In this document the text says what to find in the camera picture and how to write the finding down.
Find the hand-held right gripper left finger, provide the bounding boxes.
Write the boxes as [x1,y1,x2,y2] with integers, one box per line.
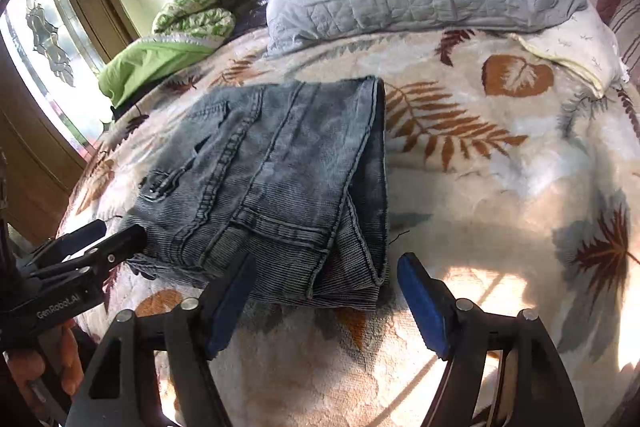
[65,251,258,427]

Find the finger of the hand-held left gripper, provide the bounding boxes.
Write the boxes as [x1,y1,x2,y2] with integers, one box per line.
[22,224,148,280]
[30,219,107,268]

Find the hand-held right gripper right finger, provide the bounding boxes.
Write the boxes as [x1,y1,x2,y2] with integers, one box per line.
[396,252,586,427]

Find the grey denim pants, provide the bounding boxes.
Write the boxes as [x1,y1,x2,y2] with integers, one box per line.
[117,76,391,313]

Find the person's left hand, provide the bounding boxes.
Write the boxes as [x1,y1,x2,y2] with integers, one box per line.
[7,326,86,409]

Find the leaf print fleece blanket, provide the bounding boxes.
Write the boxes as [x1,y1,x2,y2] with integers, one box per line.
[55,14,640,427]

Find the plain green cloth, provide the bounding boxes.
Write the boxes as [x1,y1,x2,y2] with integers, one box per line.
[97,34,216,108]

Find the decorative glass window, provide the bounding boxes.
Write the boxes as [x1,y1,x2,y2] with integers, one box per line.
[0,0,113,152]

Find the white patterned pillow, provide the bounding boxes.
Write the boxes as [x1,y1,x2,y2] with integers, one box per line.
[510,14,633,100]

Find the striped cloth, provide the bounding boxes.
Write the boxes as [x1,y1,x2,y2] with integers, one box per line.
[595,0,640,72]

